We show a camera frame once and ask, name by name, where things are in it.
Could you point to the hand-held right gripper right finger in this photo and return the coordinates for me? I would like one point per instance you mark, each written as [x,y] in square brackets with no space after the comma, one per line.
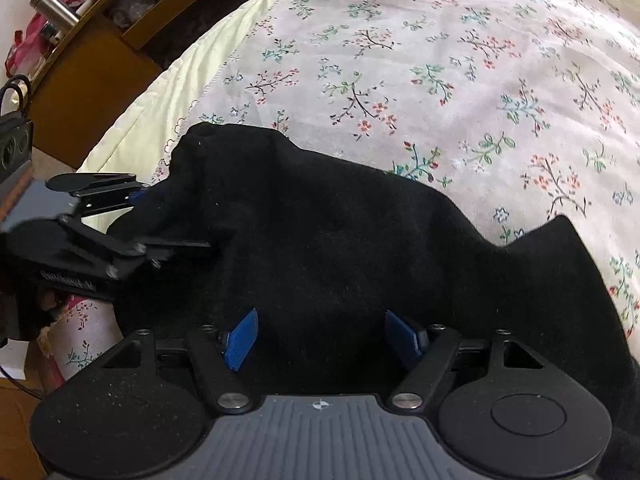
[402,335]

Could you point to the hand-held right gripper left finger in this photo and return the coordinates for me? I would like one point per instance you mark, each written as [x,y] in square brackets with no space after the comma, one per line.
[242,337]

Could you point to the red cloth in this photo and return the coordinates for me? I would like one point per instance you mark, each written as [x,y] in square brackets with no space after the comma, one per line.
[27,45]

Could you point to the wooden cabinet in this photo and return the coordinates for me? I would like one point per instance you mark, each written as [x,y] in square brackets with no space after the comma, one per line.
[90,90]

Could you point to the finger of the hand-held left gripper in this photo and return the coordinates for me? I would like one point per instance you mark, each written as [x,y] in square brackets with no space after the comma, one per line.
[100,190]
[120,255]

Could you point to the metal thermos flask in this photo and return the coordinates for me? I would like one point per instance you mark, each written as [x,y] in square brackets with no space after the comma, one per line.
[52,7]

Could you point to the black pants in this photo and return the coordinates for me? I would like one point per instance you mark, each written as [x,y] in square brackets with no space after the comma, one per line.
[325,240]

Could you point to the floral patchwork quilt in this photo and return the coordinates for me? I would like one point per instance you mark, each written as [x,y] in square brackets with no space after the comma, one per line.
[400,60]

